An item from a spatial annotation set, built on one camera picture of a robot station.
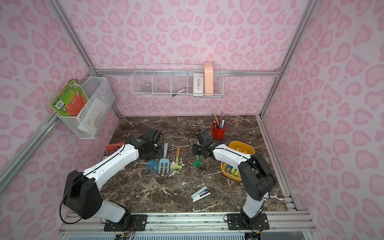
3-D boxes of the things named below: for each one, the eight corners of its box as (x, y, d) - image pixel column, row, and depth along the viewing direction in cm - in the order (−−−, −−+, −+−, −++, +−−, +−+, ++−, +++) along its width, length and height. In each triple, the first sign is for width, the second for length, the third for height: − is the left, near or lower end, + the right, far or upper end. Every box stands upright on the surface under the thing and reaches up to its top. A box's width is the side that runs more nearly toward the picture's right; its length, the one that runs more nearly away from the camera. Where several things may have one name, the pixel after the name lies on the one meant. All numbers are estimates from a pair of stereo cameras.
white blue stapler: (193, 203, 81) (193, 201, 79) (190, 195, 83) (189, 194, 81) (210, 194, 84) (210, 192, 82) (206, 187, 86) (206, 185, 84)
